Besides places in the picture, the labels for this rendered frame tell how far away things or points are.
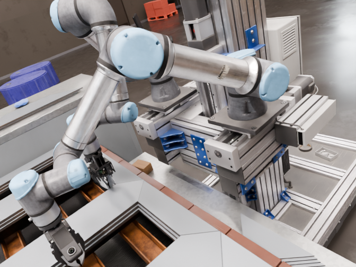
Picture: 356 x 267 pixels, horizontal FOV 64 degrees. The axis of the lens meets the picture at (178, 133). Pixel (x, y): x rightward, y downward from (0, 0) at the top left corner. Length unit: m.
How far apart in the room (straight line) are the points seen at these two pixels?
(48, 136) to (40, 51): 9.77
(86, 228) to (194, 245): 0.43
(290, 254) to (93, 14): 1.02
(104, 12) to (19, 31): 10.39
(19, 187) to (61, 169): 0.11
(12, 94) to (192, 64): 3.34
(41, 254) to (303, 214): 1.35
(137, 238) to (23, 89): 2.94
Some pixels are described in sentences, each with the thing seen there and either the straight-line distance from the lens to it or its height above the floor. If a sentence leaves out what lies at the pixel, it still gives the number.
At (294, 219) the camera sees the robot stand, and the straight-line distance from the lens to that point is 1.81.
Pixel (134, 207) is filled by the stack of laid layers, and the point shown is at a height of 0.84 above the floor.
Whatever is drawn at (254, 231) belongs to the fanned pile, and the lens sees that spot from 1.10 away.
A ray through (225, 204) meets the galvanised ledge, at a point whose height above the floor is 0.68.
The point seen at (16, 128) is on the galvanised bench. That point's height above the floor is 1.05.
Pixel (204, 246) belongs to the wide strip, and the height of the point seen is 0.85.
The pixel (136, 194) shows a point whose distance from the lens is 1.18.
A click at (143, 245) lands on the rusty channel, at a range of 1.23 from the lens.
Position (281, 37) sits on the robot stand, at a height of 1.18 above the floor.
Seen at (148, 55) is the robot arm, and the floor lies 1.41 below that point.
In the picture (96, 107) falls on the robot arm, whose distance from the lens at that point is 0.88.
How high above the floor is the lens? 1.56
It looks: 29 degrees down
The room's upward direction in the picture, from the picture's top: 17 degrees counter-clockwise
